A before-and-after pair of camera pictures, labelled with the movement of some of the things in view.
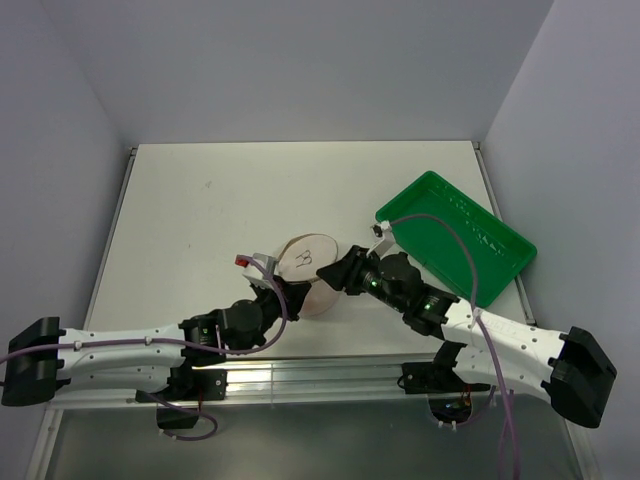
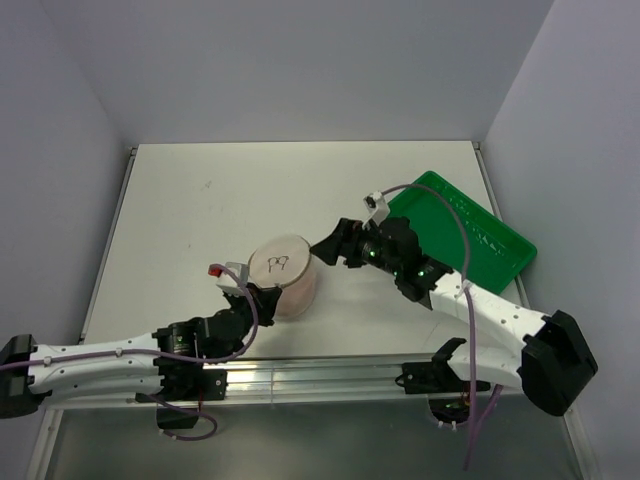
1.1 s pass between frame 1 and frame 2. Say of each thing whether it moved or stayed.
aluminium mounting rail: stayed
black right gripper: moved
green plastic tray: stayed
